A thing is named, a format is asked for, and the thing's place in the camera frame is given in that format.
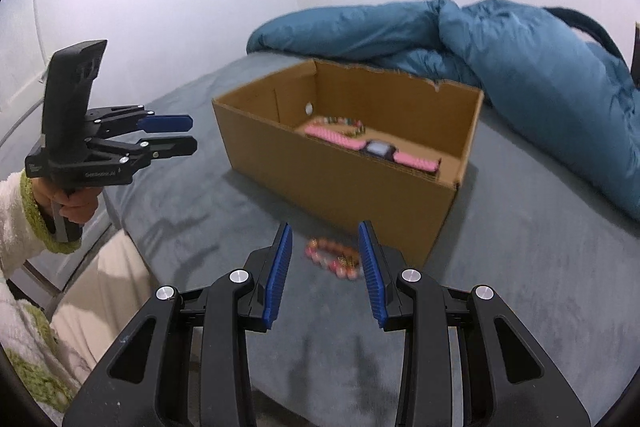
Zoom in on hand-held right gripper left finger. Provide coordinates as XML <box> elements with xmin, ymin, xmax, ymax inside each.
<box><xmin>62</xmin><ymin>222</ymin><xmax>294</xmax><ymax>427</ymax></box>

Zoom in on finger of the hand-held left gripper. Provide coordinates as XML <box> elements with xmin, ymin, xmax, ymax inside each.
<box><xmin>85</xmin><ymin>105</ymin><xmax>194</xmax><ymax>138</ymax></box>
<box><xmin>85</xmin><ymin>135</ymin><xmax>197</xmax><ymax>170</ymax></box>

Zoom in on brown cardboard box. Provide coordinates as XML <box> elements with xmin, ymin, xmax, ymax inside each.
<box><xmin>211</xmin><ymin>58</ymin><xmax>485</xmax><ymax>269</ymax></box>

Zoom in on person's left forearm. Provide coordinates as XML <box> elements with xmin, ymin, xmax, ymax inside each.
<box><xmin>0</xmin><ymin>169</ymin><xmax>83</xmax><ymax>280</ymax></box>

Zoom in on pink digital watch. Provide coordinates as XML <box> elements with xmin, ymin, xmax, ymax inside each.
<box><xmin>304</xmin><ymin>123</ymin><xmax>443</xmax><ymax>172</ymax></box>

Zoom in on pink beaded bracelet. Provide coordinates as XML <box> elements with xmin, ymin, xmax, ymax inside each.
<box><xmin>305</xmin><ymin>237</ymin><xmax>365</xmax><ymax>282</ymax></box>

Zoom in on person's left hand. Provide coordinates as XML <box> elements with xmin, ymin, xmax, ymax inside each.
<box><xmin>31</xmin><ymin>179</ymin><xmax>104</xmax><ymax>226</ymax></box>

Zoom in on blue duvet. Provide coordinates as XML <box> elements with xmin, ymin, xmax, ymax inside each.
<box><xmin>246</xmin><ymin>0</ymin><xmax>640</xmax><ymax>218</ymax></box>

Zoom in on multicoloured beaded bracelet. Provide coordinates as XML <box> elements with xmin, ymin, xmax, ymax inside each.
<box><xmin>312</xmin><ymin>117</ymin><xmax>368</xmax><ymax>138</ymax></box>

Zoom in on person's cream trousers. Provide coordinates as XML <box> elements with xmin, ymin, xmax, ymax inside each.
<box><xmin>47</xmin><ymin>229</ymin><xmax>156</xmax><ymax>368</ymax></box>

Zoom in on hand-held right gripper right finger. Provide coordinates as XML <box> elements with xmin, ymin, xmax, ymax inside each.
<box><xmin>357</xmin><ymin>221</ymin><xmax>591</xmax><ymax>427</ymax></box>

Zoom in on person's cream fleece jacket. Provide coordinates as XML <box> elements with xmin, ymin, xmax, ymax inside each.
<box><xmin>0</xmin><ymin>277</ymin><xmax>96</xmax><ymax>414</ymax></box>

